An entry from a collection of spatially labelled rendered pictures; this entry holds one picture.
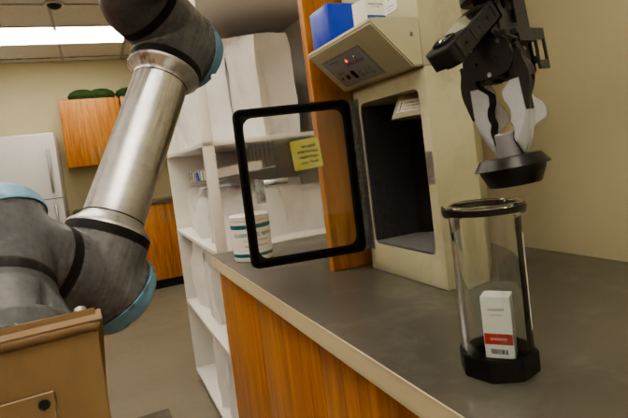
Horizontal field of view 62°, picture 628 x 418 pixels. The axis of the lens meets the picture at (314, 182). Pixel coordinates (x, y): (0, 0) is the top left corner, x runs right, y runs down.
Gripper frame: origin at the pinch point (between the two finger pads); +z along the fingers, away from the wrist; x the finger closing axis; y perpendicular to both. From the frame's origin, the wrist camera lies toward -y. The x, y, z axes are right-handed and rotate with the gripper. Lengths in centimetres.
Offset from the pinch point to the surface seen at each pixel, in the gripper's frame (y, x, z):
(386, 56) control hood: 21.3, 37.9, -22.6
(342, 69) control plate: 24, 56, -25
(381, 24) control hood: 17.3, 33.6, -27.8
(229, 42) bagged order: 54, 160, -66
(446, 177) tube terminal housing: 27.3, 33.6, 4.5
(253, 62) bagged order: 59, 151, -54
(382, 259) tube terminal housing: 30, 61, 23
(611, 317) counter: 25.1, 4.2, 30.5
